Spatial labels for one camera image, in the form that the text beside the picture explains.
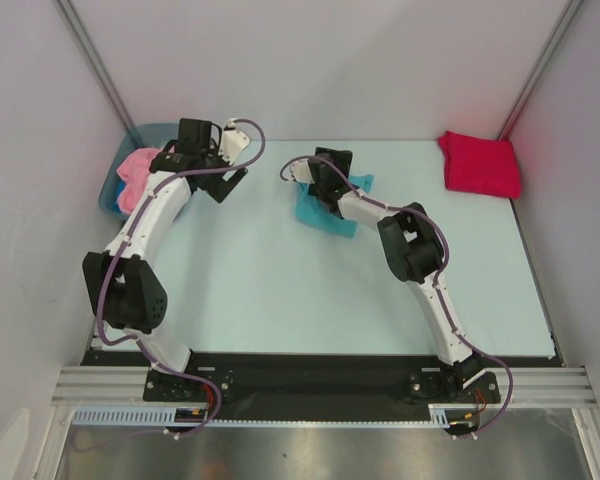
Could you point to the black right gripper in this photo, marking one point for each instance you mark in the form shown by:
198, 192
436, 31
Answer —
323, 190

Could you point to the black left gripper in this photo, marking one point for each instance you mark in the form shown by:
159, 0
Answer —
218, 188

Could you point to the teal t-shirt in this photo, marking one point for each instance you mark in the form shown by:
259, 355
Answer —
310, 211

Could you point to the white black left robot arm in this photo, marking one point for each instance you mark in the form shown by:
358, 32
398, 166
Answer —
127, 298

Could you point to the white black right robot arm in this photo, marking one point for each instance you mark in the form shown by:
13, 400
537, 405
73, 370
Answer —
415, 251

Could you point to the grey-blue plastic basket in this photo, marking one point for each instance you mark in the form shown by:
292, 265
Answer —
147, 135

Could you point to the pink t-shirt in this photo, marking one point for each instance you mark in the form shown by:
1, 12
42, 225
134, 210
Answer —
134, 171

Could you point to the blue t-shirt in basket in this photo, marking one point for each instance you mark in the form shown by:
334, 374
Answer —
120, 187

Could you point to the folded red t-shirt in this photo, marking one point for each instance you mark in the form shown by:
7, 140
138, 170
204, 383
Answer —
480, 166

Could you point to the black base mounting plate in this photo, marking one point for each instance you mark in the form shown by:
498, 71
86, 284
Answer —
424, 378

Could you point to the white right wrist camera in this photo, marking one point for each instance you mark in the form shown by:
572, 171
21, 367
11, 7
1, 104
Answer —
299, 171

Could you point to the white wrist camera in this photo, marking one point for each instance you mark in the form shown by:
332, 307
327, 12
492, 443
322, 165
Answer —
299, 171
233, 142

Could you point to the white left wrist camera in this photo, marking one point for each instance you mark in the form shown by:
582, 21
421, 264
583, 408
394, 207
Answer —
233, 142

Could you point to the left aluminium corner post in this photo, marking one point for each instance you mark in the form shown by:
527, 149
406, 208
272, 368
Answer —
92, 57

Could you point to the aluminium corner post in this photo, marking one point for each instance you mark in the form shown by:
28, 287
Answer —
550, 49
92, 57

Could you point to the aluminium front rail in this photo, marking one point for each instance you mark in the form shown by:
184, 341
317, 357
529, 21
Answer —
124, 386

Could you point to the white slotted cable duct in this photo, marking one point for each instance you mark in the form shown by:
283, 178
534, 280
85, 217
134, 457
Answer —
173, 417

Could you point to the right aluminium corner post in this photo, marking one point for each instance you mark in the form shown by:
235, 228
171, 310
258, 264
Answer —
550, 49

